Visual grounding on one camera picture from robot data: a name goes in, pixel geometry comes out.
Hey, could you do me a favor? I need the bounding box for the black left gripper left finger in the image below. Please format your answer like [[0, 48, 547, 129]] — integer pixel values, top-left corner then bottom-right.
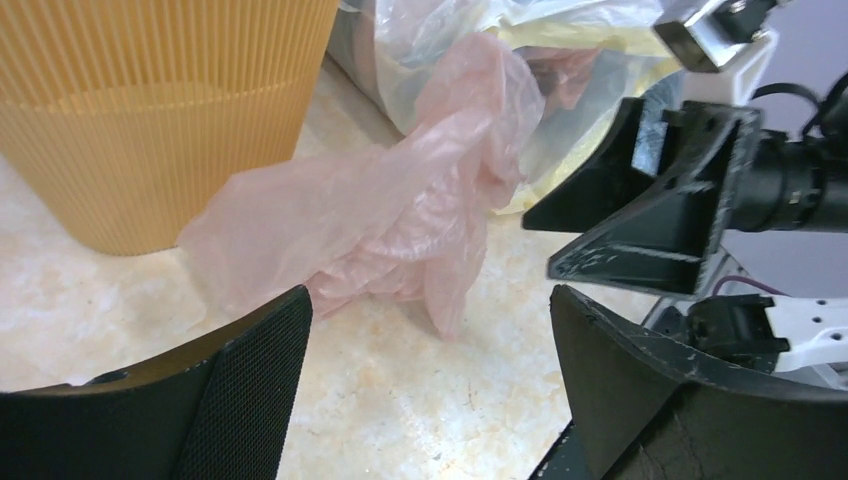
[[1, 286, 313, 479]]

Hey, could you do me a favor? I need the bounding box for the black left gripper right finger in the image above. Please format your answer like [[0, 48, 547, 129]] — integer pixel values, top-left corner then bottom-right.
[[549, 285, 847, 479]]

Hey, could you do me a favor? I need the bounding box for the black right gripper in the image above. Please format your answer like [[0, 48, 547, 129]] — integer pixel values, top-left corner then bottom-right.
[[521, 97, 847, 295]]

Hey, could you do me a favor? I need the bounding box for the pink plastic trash bag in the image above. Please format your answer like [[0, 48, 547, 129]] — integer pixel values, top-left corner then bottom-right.
[[177, 39, 528, 336]]

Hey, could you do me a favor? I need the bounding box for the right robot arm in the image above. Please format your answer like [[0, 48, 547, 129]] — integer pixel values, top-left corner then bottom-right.
[[522, 98, 847, 372]]

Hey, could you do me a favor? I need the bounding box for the yellow plastic trash bin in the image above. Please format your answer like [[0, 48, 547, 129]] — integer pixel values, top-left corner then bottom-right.
[[1, 1, 337, 255]]

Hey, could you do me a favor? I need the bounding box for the large yellow translucent bag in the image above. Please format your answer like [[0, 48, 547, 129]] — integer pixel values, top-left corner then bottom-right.
[[328, 1, 678, 214]]

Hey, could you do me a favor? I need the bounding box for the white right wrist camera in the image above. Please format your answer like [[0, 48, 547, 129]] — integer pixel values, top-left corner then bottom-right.
[[653, 0, 786, 106]]

